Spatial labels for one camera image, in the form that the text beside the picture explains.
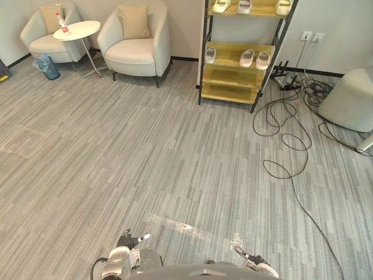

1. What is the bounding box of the small light grey armchair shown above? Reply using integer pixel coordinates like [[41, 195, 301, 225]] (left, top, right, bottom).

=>
[[19, 0, 88, 64]]

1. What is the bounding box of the black plugged wall cable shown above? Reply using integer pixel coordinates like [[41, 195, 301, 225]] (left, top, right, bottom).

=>
[[293, 35, 308, 77]]

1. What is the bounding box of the large light grey armchair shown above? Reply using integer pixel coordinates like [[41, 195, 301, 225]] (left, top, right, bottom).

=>
[[97, 0, 172, 89]]

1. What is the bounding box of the bin with blue bag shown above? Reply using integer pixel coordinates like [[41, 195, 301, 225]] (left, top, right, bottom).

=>
[[31, 53, 61, 81]]

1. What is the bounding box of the grey robot body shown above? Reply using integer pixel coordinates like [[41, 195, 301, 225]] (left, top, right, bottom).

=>
[[134, 247, 258, 280]]

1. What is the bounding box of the clear red-label water bottle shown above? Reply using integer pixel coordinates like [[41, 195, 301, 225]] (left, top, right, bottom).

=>
[[55, 11, 71, 34]]

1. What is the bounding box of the light grey round ottoman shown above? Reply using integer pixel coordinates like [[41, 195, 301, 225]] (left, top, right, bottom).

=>
[[317, 68, 373, 134]]

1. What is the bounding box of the beige cushion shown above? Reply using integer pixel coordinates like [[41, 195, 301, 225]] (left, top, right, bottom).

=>
[[39, 3, 66, 34], [117, 4, 153, 40]]

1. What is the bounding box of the black metal floor stand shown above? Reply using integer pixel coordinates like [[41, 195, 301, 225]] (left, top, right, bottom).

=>
[[270, 60, 301, 92]]

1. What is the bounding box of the black and yellow box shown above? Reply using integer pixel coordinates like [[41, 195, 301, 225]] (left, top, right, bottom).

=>
[[0, 57, 13, 85]]

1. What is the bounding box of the white stand base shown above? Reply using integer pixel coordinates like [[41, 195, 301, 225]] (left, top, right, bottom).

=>
[[354, 136, 373, 156]]

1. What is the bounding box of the tangled black cable bundle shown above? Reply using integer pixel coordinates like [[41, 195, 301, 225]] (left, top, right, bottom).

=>
[[299, 75, 335, 106]]

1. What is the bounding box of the long black floor cable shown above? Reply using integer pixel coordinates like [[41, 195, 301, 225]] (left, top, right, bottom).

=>
[[252, 86, 346, 280]]

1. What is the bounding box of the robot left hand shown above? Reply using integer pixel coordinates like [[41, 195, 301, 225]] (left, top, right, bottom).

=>
[[116, 228, 152, 250]]

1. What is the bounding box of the black cable around ottoman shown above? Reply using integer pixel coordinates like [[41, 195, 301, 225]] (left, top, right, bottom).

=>
[[318, 120, 373, 158]]

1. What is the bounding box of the white slipper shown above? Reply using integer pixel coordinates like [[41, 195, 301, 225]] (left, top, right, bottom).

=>
[[204, 47, 217, 65], [236, 0, 253, 15], [255, 51, 270, 71], [275, 0, 293, 16], [210, 0, 233, 14], [238, 49, 256, 69]]

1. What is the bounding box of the black-frame wooden shelf rack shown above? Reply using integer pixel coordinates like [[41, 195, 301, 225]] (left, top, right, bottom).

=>
[[197, 0, 300, 114]]

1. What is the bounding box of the round white side table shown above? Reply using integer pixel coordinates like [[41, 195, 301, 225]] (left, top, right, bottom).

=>
[[52, 20, 109, 81]]

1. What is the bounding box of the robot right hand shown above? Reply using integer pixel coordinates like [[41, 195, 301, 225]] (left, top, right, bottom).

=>
[[233, 245, 265, 268]]

